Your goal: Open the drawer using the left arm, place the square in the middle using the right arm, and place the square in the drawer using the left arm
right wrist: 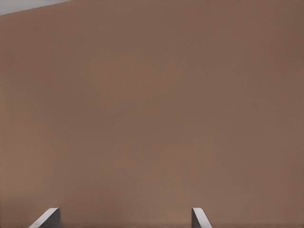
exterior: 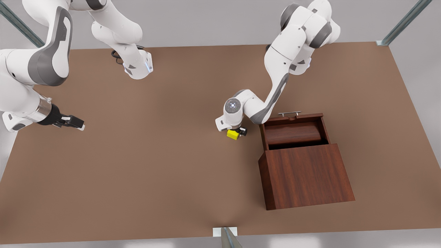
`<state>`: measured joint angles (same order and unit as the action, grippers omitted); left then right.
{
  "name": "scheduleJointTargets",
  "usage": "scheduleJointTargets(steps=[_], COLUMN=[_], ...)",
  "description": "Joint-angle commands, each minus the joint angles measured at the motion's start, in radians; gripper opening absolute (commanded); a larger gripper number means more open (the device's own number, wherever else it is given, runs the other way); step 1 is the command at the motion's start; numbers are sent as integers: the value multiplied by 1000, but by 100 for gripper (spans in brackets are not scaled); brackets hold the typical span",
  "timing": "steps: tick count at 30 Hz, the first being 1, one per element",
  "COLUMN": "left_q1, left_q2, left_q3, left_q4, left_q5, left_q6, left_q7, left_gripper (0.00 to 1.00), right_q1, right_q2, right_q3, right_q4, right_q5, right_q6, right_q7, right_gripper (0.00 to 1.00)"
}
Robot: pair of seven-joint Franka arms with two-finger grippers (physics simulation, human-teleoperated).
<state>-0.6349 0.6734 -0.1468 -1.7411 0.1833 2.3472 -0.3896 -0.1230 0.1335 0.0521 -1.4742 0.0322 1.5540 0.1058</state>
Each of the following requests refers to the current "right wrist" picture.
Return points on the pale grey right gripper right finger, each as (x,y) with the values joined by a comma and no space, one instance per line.
(199,219)

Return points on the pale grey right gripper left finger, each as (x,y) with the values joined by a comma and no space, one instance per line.
(48,219)

